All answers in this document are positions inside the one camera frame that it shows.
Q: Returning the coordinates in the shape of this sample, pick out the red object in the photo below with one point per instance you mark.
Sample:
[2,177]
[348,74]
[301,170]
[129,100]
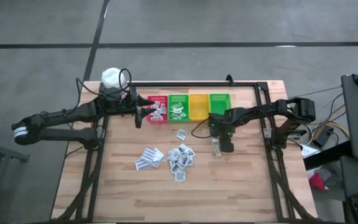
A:
[317,183]

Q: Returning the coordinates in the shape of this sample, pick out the black power adapter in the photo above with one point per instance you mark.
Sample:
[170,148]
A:
[322,137]

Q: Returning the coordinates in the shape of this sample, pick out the white paper sheet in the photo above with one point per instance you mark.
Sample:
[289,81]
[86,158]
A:
[309,151]

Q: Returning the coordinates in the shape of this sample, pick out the yellow Lysol wipes canister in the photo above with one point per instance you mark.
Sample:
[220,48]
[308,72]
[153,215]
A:
[110,77]

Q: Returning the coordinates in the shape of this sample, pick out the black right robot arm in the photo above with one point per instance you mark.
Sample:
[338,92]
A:
[259,112]

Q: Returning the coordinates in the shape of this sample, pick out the silver corner bracket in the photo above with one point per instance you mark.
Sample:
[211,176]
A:
[267,133]

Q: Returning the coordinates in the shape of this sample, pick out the grey metal stand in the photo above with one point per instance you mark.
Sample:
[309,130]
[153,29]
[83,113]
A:
[2,152]

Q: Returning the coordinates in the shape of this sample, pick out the black arched bracket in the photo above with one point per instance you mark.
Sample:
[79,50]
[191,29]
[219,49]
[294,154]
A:
[229,80]

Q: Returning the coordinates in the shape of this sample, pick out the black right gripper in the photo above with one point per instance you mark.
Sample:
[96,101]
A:
[224,127]

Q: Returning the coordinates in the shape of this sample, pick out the red plastic basket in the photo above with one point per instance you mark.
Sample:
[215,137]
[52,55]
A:
[158,98]

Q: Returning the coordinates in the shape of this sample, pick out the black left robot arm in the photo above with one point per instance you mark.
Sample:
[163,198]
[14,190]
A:
[57,116]

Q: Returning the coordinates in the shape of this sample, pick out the red white pad packet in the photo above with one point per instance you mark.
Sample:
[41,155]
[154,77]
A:
[157,104]
[163,109]
[153,111]
[158,113]
[157,118]

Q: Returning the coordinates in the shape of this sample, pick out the grey printed wipe packet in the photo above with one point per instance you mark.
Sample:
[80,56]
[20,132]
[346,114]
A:
[180,176]
[181,134]

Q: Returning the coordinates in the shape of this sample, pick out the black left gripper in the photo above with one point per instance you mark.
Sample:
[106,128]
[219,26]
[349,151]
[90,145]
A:
[130,105]

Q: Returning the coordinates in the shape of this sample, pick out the yellow plastic basket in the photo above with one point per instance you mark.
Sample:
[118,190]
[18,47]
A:
[199,107]

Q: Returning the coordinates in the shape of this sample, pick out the green plastic basket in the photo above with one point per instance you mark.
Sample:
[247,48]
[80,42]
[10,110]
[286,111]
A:
[179,98]
[219,104]

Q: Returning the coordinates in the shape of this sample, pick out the blue striped white packet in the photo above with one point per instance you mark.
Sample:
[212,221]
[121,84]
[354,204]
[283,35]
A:
[158,159]
[141,164]
[150,154]

